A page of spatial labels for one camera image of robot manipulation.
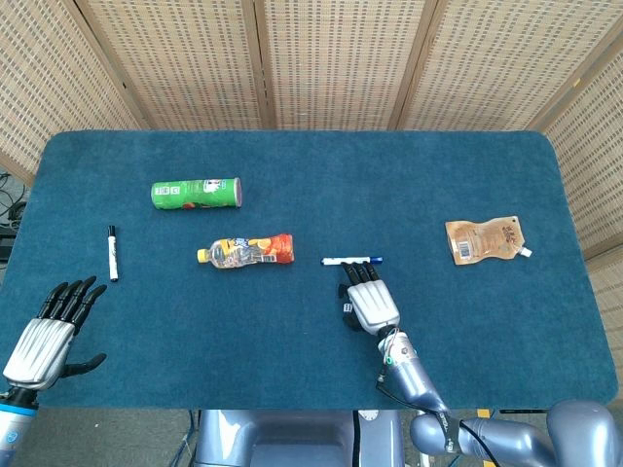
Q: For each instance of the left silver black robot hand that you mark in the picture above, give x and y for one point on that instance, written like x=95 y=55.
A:
x=41 y=345

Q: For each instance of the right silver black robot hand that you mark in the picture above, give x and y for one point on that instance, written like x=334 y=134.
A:
x=372 y=306

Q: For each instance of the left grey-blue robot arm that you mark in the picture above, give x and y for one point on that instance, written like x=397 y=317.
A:
x=14 y=428

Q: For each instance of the blue whiteboard marker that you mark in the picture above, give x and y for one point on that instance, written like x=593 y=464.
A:
x=336 y=261

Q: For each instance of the black whiteboard marker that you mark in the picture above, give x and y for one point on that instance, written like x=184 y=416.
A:
x=113 y=253

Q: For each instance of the brown spouted pouch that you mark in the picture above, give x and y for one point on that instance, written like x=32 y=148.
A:
x=482 y=240

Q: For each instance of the blue felt tablecloth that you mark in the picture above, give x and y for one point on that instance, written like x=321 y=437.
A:
x=243 y=340

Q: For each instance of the clear drink bottle yellow cap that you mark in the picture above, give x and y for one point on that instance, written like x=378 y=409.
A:
x=248 y=250

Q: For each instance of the grey-blue robot torso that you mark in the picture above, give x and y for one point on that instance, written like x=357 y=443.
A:
x=292 y=438

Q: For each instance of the green chips can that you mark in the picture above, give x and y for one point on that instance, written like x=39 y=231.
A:
x=194 y=193

